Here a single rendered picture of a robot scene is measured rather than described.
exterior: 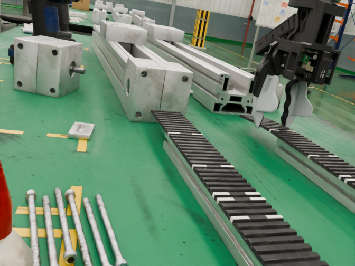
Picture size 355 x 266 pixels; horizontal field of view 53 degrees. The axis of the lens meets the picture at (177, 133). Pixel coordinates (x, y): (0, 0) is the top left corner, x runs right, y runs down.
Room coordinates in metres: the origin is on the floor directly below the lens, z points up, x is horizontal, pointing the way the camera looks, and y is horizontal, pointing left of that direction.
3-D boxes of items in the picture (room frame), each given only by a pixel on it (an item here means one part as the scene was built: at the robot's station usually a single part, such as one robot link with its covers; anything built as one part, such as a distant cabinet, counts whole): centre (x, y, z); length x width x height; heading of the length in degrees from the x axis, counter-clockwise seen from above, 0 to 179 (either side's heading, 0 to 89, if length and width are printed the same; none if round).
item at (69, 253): (0.26, 0.08, 0.78); 0.11 x 0.01 x 0.01; 26
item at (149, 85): (0.63, 0.04, 0.83); 0.12 x 0.09 x 0.10; 110
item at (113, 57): (1.05, 0.21, 0.82); 0.80 x 0.10 x 0.09; 20
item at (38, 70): (0.68, 0.26, 0.83); 0.11 x 0.10 x 0.10; 86
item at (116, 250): (0.26, 0.04, 0.78); 0.11 x 0.01 x 0.01; 25
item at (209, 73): (1.11, 0.03, 0.82); 0.80 x 0.10 x 0.09; 20
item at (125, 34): (1.05, 0.21, 0.87); 0.16 x 0.11 x 0.07; 20
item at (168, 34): (1.35, 0.12, 0.87); 0.16 x 0.11 x 0.07; 20
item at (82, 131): (0.48, 0.14, 0.78); 0.05 x 0.03 x 0.01; 8
